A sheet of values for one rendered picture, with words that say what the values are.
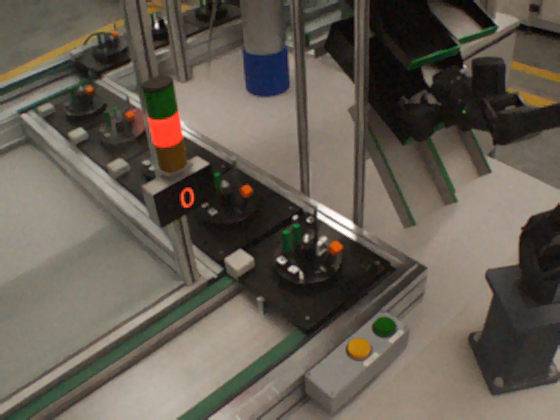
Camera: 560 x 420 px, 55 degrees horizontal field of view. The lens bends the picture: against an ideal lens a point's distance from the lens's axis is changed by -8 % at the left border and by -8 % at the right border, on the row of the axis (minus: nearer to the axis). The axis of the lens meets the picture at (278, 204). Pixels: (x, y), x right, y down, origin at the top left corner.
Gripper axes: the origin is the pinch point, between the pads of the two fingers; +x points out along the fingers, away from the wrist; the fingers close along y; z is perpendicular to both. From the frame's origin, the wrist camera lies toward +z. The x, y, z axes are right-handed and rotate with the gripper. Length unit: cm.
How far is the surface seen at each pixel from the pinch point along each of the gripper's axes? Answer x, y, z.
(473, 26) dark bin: -0.4, -18.4, 10.2
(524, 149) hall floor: 94, -180, -116
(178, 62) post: 119, -6, -2
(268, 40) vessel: 85, -24, 1
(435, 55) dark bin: -4.8, 0.2, 10.5
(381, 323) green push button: -8.9, 29.1, -29.7
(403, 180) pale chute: 8.1, 1.9, -18.3
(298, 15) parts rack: 21.9, 8.3, 20.0
